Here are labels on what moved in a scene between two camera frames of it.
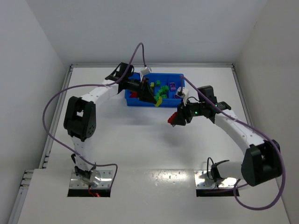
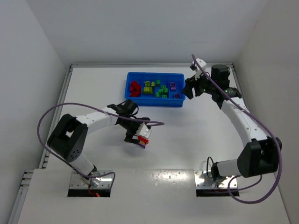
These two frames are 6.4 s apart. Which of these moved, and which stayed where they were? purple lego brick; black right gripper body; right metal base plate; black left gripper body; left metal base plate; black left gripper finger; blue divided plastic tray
Moved: black left gripper finger; black right gripper body; black left gripper body
Stayed: right metal base plate; purple lego brick; left metal base plate; blue divided plastic tray
